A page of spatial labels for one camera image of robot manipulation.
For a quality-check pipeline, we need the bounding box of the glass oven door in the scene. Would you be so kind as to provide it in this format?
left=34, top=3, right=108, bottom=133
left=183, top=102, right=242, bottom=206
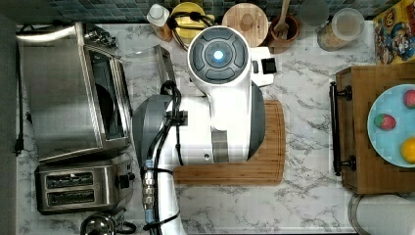
left=122, top=45, right=175, bottom=97

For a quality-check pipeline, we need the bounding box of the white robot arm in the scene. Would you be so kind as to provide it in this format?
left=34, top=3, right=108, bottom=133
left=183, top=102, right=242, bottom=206
left=132, top=25, right=276, bottom=235

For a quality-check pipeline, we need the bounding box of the stainless steel toaster oven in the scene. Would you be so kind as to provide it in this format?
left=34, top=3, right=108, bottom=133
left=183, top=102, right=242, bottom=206
left=17, top=23, right=131, bottom=163

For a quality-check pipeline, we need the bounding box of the bamboo cutting board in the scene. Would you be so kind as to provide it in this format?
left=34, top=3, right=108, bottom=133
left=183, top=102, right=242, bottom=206
left=174, top=100, right=286, bottom=186

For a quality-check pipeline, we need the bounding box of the yellow canister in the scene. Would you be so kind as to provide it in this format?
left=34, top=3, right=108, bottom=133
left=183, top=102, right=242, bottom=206
left=167, top=2, right=215, bottom=50

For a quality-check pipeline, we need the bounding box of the round wooden lid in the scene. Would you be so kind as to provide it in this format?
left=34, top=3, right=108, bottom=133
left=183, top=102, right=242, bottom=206
left=222, top=3, right=268, bottom=47

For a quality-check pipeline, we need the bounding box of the brown wooden utensil cup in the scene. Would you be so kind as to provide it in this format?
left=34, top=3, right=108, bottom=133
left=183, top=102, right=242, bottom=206
left=266, top=15, right=300, bottom=54

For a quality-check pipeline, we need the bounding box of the orange bottle white cap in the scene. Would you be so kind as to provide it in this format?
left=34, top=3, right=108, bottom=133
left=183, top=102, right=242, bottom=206
left=146, top=4, right=172, bottom=42

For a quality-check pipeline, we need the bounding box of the wooden spoon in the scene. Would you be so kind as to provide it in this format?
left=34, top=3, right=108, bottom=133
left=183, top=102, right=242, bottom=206
left=273, top=0, right=291, bottom=40

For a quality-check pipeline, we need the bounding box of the stainless steel two-slot toaster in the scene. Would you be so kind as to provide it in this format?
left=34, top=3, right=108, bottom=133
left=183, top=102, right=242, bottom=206
left=34, top=154, right=135, bottom=214

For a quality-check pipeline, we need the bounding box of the shiny steel kettle lid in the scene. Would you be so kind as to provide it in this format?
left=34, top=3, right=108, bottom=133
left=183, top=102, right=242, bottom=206
left=80, top=208, right=137, bottom=235

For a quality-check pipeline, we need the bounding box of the clear glass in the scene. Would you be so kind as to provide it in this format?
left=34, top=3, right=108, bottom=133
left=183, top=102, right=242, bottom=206
left=299, top=0, right=329, bottom=26

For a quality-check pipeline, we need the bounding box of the wooden drawer box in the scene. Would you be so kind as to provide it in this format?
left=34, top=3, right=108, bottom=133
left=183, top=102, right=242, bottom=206
left=329, top=64, right=414, bottom=194

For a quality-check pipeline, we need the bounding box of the jar of colourful cereal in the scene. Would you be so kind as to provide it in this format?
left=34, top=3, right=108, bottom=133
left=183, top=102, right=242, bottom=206
left=317, top=8, right=364, bottom=52

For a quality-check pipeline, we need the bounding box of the red toy strawberry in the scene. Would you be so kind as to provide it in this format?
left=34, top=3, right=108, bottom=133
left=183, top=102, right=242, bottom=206
left=374, top=114, right=396, bottom=130

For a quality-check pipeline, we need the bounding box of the light blue plate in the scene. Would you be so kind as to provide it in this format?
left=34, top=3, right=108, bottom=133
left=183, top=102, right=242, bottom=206
left=367, top=84, right=415, bottom=168

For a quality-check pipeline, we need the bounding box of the yellow toy lemon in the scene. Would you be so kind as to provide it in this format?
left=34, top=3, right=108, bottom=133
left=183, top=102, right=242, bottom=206
left=400, top=137, right=415, bottom=164

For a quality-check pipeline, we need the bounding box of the pink toy fruit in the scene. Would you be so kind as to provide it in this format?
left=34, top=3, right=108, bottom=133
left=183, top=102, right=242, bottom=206
left=403, top=89, right=415, bottom=109

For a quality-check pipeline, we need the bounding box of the cereal box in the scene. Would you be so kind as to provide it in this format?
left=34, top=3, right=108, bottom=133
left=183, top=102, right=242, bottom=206
left=373, top=0, right=415, bottom=65

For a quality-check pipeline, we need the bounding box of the black cable bundle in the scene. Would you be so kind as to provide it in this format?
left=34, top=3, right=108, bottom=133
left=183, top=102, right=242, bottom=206
left=142, top=79, right=189, bottom=235

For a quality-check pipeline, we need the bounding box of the black power cord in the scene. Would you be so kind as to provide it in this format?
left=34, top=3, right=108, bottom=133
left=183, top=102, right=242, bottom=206
left=13, top=23, right=35, bottom=157

